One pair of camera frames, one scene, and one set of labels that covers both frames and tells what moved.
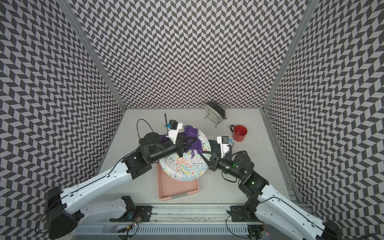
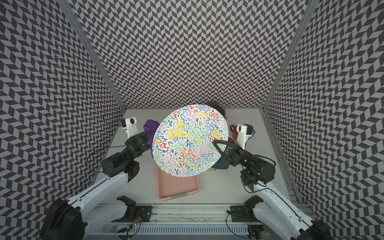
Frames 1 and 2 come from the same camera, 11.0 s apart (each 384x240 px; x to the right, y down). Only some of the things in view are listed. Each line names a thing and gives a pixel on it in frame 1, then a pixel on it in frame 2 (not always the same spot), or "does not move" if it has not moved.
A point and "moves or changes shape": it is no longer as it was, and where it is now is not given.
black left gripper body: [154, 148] to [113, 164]
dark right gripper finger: [211, 153] to [228, 149]
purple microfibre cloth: [194, 145] to [151, 125]
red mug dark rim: [239, 132] does not move
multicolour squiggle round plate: [186, 168] moves or changes shape
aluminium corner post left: [72, 17] does not move
